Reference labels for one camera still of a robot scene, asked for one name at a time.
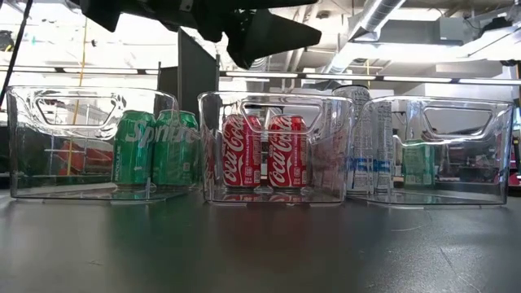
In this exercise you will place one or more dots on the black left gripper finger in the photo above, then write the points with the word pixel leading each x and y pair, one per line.
pixel 281 3
pixel 268 38

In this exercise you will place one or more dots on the red Coca-Cola can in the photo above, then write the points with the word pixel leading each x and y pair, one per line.
pixel 287 154
pixel 240 154

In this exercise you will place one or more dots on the white Celsius can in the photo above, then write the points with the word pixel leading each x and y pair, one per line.
pixel 382 142
pixel 360 134

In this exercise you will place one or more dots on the ceiling light strip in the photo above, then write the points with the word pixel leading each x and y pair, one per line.
pixel 340 77
pixel 488 81
pixel 264 75
pixel 102 71
pixel 417 79
pixel 28 69

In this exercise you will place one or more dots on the black partition panel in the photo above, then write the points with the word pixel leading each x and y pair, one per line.
pixel 195 73

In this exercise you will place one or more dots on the clear plastic bin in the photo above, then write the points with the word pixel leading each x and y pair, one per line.
pixel 325 163
pixel 24 142
pixel 468 163

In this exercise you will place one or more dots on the grey ceiling air unit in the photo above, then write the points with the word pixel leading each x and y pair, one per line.
pixel 423 32

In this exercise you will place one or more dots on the small black hanging device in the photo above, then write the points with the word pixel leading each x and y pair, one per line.
pixel 6 40

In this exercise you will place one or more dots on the red storage bin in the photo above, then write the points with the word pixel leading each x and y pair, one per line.
pixel 93 160

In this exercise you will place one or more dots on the ribbed flexible duct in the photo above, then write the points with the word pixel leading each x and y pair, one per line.
pixel 260 65

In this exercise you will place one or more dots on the silver ventilation duct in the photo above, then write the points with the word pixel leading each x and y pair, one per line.
pixel 378 16

